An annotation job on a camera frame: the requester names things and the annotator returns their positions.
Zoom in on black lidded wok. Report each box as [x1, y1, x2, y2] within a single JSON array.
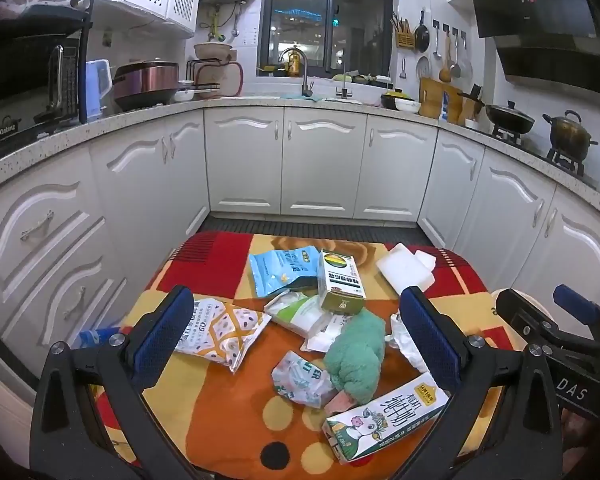
[[485, 101, 537, 136]]

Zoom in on dark lidded stock pot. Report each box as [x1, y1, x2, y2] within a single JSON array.
[[542, 110, 599, 161]]

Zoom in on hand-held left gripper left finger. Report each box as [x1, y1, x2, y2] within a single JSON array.
[[29, 285, 201, 480]]

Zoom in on wooden spatula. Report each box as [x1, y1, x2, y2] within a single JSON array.
[[439, 32, 453, 83]]

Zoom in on black gas stove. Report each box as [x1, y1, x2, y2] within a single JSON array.
[[485, 125, 596, 177]]

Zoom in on blue white plastic bottle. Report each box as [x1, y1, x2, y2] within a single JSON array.
[[72, 329, 131, 348]]

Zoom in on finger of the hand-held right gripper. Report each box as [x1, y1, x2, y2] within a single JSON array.
[[495, 287, 563, 346], [553, 284, 600, 346]]

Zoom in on white printed paper envelope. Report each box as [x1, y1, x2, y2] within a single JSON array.
[[300, 310, 351, 353]]

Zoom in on black dish rack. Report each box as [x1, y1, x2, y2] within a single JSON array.
[[186, 59, 223, 100]]

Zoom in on black hanging frying pan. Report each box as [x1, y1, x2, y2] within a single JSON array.
[[414, 10, 431, 53]]

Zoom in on black range hood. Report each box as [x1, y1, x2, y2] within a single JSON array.
[[470, 0, 600, 101]]

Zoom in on copper rice cooker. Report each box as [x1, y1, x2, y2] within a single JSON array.
[[112, 60, 181, 111]]

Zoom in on wooden cutting board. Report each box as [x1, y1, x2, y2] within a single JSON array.
[[419, 76, 463, 121]]

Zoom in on red orange patterned blanket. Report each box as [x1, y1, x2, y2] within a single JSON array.
[[85, 231, 526, 476]]

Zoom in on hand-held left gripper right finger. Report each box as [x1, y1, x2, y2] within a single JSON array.
[[399, 286, 566, 480]]

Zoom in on yellow lidded casserole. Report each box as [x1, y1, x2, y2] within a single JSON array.
[[380, 89, 416, 110]]

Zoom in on green white wrapper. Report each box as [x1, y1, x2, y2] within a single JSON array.
[[264, 290, 326, 336]]

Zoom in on pink wrapper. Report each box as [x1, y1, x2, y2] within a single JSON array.
[[325, 391, 358, 416]]

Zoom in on wooden chopstick holder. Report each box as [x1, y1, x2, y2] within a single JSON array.
[[394, 14, 416, 50]]

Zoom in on white plastic wrapper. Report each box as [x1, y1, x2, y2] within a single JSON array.
[[271, 351, 337, 409]]

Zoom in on green white cardboard box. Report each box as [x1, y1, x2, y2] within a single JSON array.
[[317, 249, 368, 316]]

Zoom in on yellow pipe valve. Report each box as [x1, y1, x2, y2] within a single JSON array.
[[207, 5, 228, 43]]

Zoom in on tall curved kitchen faucet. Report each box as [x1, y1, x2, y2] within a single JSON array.
[[279, 47, 315, 98]]

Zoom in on white paper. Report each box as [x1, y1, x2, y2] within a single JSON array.
[[385, 312, 431, 373]]

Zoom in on large white foam block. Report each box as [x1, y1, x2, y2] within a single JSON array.
[[376, 242, 435, 295]]

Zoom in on white orange snack packet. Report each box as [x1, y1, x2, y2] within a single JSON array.
[[174, 299, 272, 373]]

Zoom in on black wall hook rail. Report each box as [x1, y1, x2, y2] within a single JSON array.
[[432, 19, 468, 41]]

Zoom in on beige basin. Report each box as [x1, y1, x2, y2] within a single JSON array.
[[194, 42, 233, 63]]

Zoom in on blue electric kettle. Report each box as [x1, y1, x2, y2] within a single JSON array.
[[85, 59, 115, 121]]

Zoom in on white red-rimmed board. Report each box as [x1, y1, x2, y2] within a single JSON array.
[[220, 61, 244, 97]]

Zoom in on small drinking water faucet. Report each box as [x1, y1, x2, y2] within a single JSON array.
[[336, 62, 355, 100]]

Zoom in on blue snack packet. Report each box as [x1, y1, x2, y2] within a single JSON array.
[[248, 247, 326, 298]]

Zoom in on black microwave oven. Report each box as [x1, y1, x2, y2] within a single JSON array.
[[0, 35, 88, 148]]

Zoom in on dark kitchen window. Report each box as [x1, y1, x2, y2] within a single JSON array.
[[257, 0, 396, 81]]

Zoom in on white green milk carton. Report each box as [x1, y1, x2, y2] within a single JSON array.
[[321, 372, 451, 463]]

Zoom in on green towel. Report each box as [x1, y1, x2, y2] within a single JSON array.
[[325, 307, 387, 403]]

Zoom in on small white foam block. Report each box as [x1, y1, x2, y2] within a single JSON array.
[[413, 249, 438, 273]]

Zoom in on white base cabinets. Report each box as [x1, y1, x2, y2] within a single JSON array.
[[0, 105, 600, 396]]

